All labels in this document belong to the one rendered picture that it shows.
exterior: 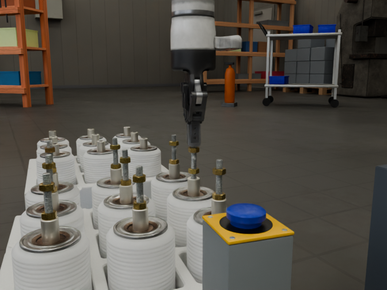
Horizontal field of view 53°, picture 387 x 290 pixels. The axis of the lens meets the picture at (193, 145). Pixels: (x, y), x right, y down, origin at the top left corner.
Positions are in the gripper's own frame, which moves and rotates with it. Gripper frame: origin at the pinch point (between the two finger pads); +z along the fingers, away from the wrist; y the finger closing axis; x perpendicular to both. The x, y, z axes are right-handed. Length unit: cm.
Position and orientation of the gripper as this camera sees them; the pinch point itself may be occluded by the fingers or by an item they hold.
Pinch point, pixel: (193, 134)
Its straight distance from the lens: 67.1
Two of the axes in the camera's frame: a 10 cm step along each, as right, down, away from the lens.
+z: 0.0, 9.8, 1.9
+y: 1.6, 1.8, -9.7
